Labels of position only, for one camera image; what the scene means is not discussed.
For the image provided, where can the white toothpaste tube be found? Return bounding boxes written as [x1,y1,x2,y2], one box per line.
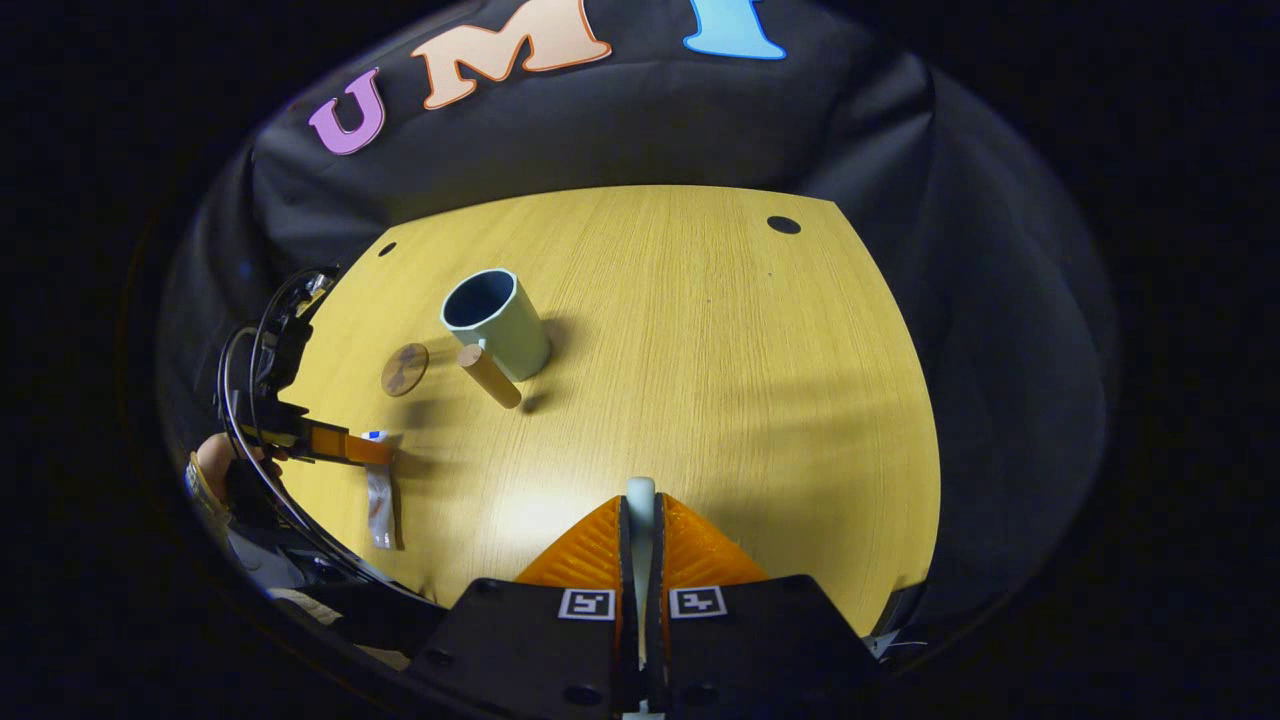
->
[365,431,399,550]

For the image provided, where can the black backdrop cloth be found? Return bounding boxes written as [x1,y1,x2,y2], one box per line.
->
[160,0,1116,661]

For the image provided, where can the wooden desktop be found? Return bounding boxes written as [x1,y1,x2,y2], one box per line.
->
[275,185,941,641]

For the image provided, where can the pale green cup wooden handle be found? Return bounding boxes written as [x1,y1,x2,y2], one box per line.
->
[441,268,553,409]

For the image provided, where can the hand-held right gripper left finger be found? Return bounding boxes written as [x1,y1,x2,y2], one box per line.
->
[405,495,641,720]

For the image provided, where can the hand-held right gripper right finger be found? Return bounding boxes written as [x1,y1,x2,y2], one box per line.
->
[645,493,886,720]

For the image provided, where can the round brown coaster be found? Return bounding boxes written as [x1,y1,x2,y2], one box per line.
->
[381,343,430,398]

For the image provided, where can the black cable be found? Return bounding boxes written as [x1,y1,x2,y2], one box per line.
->
[217,325,446,606]

